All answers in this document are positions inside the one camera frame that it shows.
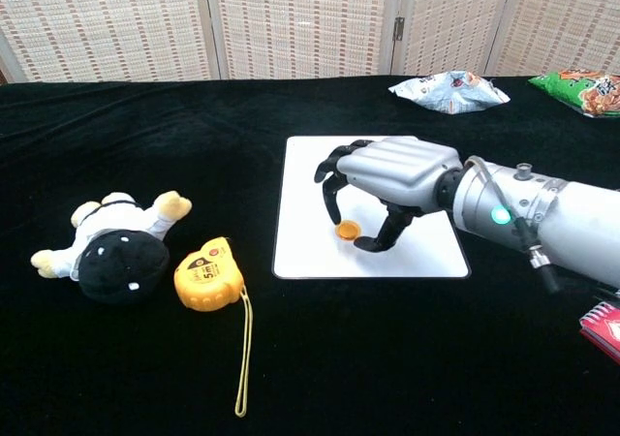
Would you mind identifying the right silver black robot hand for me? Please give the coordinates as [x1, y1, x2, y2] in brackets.
[313, 136, 465, 253]

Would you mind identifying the orange button bottom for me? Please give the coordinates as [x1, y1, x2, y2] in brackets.
[334, 220, 360, 241]

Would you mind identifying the white magnetic board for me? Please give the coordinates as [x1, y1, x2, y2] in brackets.
[271, 135, 472, 280]

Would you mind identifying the white crumpled snack bag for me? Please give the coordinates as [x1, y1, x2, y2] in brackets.
[387, 70, 512, 116]

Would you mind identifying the bamboo folding screen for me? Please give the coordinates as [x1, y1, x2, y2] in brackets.
[0, 0, 620, 84]

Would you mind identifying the green snack bag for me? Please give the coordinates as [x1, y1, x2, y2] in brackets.
[527, 69, 620, 119]

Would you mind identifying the yellow tape measure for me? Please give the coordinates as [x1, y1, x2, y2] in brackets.
[173, 235, 254, 418]

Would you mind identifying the black velvet tablecloth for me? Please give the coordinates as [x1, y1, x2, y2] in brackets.
[0, 75, 620, 436]

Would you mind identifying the red spiral desk calendar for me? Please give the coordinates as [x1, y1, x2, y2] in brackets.
[578, 300, 620, 365]

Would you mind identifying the white black plush toy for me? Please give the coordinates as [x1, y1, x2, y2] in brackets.
[29, 191, 194, 305]

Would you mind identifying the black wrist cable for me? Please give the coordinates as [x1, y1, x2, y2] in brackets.
[467, 157, 563, 295]

